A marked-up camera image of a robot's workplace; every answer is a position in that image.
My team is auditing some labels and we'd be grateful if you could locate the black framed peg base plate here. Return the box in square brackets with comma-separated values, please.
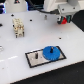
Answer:
[26, 46, 66, 68]

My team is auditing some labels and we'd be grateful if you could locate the small red gear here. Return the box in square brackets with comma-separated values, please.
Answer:
[60, 17, 67, 24]

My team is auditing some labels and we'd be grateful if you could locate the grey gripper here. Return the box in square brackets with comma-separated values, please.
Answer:
[57, 3, 80, 24]

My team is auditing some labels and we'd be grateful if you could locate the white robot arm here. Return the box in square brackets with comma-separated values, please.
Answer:
[44, 0, 80, 24]

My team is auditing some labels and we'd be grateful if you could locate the black cable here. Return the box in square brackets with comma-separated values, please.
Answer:
[27, 0, 58, 15]

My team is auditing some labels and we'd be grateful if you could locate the large blue gear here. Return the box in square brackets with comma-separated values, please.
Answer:
[43, 46, 60, 61]

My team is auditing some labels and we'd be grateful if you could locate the beige connector block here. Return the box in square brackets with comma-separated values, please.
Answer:
[13, 18, 24, 37]

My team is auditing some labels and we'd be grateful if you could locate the white bottle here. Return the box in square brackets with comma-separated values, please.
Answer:
[5, 0, 27, 13]

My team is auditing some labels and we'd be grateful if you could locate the white assembly board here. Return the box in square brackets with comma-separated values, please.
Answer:
[0, 11, 84, 84]

